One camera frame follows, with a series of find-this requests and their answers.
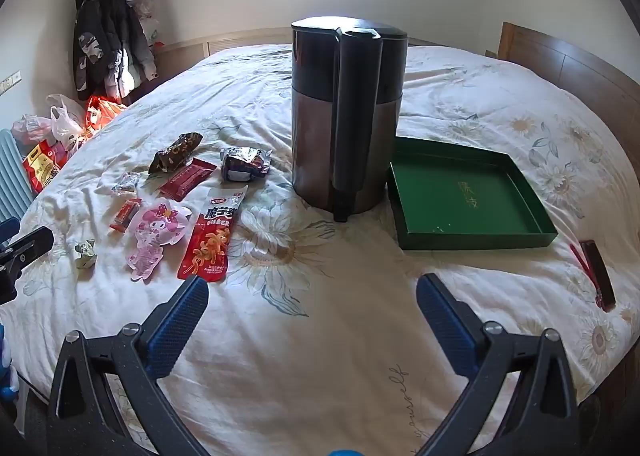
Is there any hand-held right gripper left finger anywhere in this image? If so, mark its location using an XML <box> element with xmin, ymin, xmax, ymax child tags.
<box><xmin>47</xmin><ymin>276</ymin><xmax>211</xmax><ymax>456</ymax></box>

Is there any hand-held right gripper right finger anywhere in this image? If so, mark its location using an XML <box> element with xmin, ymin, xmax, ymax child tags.
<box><xmin>415</xmin><ymin>273</ymin><xmax>583</xmax><ymax>456</ymax></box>

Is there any green white candy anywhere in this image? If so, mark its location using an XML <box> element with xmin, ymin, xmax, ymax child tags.
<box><xmin>75</xmin><ymin>239</ymin><xmax>97</xmax><ymax>269</ymax></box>

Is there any red orange long snack packet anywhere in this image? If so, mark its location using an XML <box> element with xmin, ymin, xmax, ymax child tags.
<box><xmin>177</xmin><ymin>186</ymin><xmax>249</xmax><ymax>284</ymax></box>

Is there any pink cartoon character packet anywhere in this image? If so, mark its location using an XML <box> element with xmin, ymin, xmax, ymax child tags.
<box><xmin>126</xmin><ymin>202</ymin><xmax>193</xmax><ymax>283</ymax></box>

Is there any small red candy packet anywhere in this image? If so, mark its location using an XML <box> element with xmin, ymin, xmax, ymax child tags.
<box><xmin>110</xmin><ymin>198</ymin><xmax>142</xmax><ymax>231</ymax></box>

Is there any clear candy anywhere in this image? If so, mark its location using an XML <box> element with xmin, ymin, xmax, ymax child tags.
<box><xmin>111</xmin><ymin>173</ymin><xmax>141</xmax><ymax>195</ymax></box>

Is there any green cardboard box tray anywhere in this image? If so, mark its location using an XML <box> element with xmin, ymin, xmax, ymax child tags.
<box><xmin>387</xmin><ymin>137</ymin><xmax>558</xmax><ymax>251</ymax></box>

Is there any dark red bar packet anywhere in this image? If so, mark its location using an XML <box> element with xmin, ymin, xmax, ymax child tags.
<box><xmin>160</xmin><ymin>158</ymin><xmax>217</xmax><ymax>203</ymax></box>

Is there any white purple cookie packet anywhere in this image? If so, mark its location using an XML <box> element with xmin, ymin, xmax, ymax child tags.
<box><xmin>220</xmin><ymin>147</ymin><xmax>272</xmax><ymax>183</ymax></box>

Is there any brown snack packet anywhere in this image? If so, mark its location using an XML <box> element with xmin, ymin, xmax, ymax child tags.
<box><xmin>148</xmin><ymin>132</ymin><xmax>203</xmax><ymax>174</ymax></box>

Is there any light blue radiator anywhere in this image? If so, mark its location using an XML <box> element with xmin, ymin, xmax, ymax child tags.
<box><xmin>0</xmin><ymin>128</ymin><xmax>36</xmax><ymax>231</ymax></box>

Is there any red yellow snack bag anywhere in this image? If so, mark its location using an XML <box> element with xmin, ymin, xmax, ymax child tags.
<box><xmin>22</xmin><ymin>140</ymin><xmax>68</xmax><ymax>194</ymax></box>

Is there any pink plastic bag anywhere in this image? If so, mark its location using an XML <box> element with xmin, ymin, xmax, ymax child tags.
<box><xmin>11</xmin><ymin>115</ymin><xmax>53</xmax><ymax>144</ymax></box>

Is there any blue patterned cloth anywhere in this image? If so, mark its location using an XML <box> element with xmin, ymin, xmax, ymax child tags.
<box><xmin>0</xmin><ymin>323</ymin><xmax>20</xmax><ymax>404</ymax></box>

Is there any orange red plastic bag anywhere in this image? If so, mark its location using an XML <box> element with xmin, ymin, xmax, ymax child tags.
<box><xmin>85</xmin><ymin>96</ymin><xmax>128</xmax><ymax>137</ymax></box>

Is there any red-cased smartphone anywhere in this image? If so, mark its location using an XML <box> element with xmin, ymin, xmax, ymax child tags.
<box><xmin>580</xmin><ymin>239</ymin><xmax>617</xmax><ymax>313</ymax></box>

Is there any black steel electric kettle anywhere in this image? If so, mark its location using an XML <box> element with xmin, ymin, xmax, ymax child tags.
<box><xmin>291</xmin><ymin>16</ymin><xmax>408</xmax><ymax>223</ymax></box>

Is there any black puffer jacket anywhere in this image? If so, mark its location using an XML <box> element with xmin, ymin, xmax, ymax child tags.
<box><xmin>95</xmin><ymin>0</ymin><xmax>157</xmax><ymax>101</ymax></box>

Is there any wooden slatted cabinet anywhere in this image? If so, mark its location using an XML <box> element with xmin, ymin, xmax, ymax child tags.
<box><xmin>152</xmin><ymin>28</ymin><xmax>296</xmax><ymax>81</ymax></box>

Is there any pink white hanging bag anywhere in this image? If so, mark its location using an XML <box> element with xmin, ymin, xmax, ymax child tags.
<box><xmin>132</xmin><ymin>0</ymin><xmax>161</xmax><ymax>49</ymax></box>

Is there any wooden headboard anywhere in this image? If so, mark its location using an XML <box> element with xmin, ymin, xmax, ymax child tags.
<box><xmin>485</xmin><ymin>22</ymin><xmax>640</xmax><ymax>171</ymax></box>

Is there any red wrist strap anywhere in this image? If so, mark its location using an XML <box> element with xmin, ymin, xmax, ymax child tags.
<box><xmin>569</xmin><ymin>243</ymin><xmax>603</xmax><ymax>304</ymax></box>

